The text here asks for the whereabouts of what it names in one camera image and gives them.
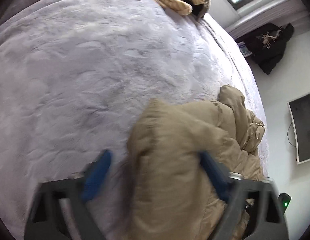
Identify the tan puffer jacket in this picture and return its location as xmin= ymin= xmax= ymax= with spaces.
xmin=127 ymin=85 xmax=265 ymax=239

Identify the lavender quilted bedspread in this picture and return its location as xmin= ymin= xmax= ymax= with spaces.
xmin=0 ymin=0 xmax=266 ymax=239

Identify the black hanging coat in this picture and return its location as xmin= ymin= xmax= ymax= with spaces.
xmin=238 ymin=23 xmax=294 ymax=75

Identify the wall-mounted television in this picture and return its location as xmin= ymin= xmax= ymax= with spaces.
xmin=287 ymin=93 xmax=310 ymax=165

